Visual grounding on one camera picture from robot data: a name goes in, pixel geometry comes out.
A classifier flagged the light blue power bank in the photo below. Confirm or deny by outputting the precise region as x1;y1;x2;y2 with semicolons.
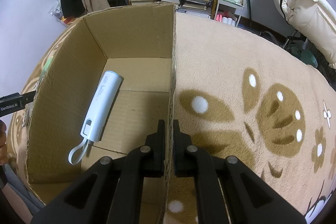
68;71;122;165

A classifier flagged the cardboard box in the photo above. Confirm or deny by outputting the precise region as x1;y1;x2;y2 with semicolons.
25;3;176;223

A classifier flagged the person's hand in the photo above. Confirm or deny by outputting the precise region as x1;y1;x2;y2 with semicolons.
0;121;8;165

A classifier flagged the plastic snack bag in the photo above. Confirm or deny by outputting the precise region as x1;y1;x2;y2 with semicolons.
48;0;68;25

